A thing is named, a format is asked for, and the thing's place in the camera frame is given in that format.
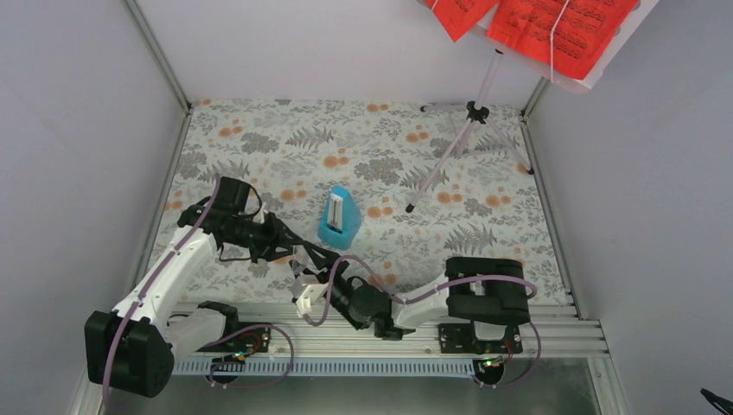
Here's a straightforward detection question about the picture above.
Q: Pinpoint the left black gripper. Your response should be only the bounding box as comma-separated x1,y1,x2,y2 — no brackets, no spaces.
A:
225,211,303,263

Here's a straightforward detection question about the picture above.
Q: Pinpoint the clear metronome cover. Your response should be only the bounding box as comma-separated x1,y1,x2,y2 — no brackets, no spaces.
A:
289,245,309,278

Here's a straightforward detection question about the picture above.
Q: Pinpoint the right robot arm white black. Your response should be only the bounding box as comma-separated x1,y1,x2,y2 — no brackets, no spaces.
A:
291,243,538,352

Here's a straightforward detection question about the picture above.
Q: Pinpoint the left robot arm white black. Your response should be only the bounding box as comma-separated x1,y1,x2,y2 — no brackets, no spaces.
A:
84,176,309,398

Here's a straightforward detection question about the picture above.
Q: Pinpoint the floral table mat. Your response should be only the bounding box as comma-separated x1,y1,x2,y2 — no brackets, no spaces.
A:
153,99,568,305

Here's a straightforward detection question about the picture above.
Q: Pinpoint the red sheet music left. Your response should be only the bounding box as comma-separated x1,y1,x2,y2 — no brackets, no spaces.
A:
425,0,499,42

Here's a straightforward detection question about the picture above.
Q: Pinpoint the red sheet music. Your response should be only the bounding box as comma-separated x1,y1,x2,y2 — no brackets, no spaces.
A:
487,0,637,80
425,0,499,42

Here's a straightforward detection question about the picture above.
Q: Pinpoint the red sheet music right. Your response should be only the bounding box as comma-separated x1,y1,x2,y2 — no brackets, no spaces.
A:
487,0,637,80

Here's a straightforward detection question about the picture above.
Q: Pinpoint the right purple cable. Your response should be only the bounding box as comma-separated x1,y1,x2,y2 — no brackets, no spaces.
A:
303,254,542,391

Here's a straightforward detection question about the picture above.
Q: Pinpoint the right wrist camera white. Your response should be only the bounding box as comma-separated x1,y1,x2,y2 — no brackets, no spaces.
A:
290,274,328,316

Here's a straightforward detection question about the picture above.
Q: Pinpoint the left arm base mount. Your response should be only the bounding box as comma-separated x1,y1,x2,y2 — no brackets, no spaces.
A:
197,301,271,372

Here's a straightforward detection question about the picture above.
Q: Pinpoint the aluminium rail base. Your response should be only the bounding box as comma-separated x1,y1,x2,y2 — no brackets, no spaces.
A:
68,302,631,415

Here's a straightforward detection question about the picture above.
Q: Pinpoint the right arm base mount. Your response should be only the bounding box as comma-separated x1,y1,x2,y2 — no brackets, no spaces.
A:
437,322,524,388

